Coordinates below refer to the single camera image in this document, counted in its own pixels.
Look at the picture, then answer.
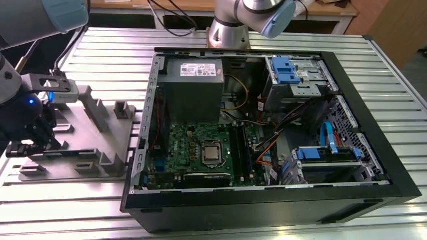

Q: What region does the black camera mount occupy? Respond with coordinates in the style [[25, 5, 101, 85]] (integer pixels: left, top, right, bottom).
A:
[[22, 73, 81, 95]]

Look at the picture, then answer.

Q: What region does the installed RAM stick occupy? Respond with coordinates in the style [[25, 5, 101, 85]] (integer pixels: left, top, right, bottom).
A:
[[241, 124, 256, 186]]

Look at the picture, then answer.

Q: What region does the black graphics card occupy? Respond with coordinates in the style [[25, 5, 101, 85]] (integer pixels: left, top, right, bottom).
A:
[[143, 172, 233, 189]]

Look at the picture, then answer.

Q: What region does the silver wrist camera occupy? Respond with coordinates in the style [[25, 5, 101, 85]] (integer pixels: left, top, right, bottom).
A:
[[50, 86, 82, 104]]

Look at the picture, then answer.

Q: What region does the hard disk in blue carrier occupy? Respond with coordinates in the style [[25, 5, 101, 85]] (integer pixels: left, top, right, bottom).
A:
[[293, 146, 364, 163]]

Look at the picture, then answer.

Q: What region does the red orange wire bundle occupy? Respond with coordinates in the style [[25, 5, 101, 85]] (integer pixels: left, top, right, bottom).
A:
[[336, 129, 352, 151]]

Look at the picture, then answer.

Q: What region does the wooden cabinet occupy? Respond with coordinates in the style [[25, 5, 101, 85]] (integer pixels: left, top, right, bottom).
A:
[[345, 0, 427, 68]]

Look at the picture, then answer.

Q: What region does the blue SATA cable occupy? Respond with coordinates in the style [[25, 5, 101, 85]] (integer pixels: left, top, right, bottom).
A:
[[320, 121, 341, 154]]

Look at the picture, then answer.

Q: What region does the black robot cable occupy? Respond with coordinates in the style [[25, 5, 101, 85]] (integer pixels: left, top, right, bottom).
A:
[[146, 0, 210, 38]]

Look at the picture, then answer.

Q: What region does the black PC case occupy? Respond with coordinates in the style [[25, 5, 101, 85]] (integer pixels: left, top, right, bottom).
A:
[[121, 46, 424, 235]]

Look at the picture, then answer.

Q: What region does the black camera cable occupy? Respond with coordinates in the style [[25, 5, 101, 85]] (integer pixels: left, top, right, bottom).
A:
[[53, 26, 85, 76]]

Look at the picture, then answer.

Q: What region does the silver CPU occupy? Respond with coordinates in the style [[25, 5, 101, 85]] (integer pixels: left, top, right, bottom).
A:
[[203, 146, 222, 161]]

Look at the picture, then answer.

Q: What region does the green motherboard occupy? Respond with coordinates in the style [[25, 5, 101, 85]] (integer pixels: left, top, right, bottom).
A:
[[151, 122, 269, 188]]

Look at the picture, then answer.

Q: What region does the red black twisted wire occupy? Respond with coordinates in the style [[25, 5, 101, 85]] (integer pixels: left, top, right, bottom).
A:
[[151, 109, 165, 152]]

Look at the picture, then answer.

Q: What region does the blue disk carrier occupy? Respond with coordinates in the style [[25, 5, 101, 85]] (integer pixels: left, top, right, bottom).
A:
[[272, 57, 302, 86]]

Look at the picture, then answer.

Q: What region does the grey power supply unit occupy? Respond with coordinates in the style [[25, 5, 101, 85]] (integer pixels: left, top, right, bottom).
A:
[[165, 57, 226, 125]]

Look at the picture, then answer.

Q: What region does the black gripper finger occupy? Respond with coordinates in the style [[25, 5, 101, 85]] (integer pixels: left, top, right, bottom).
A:
[[33, 117, 66, 153], [6, 139, 37, 159]]

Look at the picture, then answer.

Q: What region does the grey parts rack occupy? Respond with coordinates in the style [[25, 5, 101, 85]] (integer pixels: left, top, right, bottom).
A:
[[18, 84, 143, 182]]

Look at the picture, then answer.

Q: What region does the black case fan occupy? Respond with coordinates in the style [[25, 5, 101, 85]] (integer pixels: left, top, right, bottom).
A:
[[149, 86, 169, 152]]

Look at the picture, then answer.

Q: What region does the wooden desk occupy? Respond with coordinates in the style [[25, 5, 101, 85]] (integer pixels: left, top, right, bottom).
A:
[[89, 0, 362, 36]]

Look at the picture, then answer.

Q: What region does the CPU socket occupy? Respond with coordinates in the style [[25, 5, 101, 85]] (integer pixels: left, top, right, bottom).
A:
[[199, 140, 226, 168]]

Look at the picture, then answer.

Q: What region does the black cable bundle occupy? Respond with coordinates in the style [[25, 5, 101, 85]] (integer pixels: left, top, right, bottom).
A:
[[257, 99, 322, 151]]

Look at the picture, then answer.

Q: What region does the black RAM slot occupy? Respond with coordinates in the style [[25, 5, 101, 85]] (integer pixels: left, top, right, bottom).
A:
[[229, 122, 242, 187]]

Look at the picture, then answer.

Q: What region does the yellow wire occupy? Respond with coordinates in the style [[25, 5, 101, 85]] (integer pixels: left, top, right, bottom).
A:
[[222, 74, 250, 112]]

